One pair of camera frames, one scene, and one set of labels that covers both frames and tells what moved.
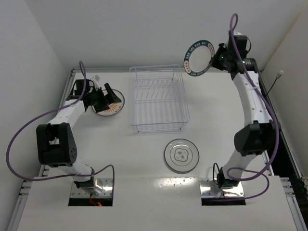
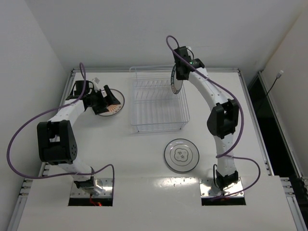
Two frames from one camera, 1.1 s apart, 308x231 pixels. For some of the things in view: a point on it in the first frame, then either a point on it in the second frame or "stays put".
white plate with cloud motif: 181,155 stays put
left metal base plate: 103,188 stays put
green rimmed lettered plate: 198,57 to 176,84
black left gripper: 103,98 stays put
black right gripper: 217,56 to 181,74
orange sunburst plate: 114,108 stays put
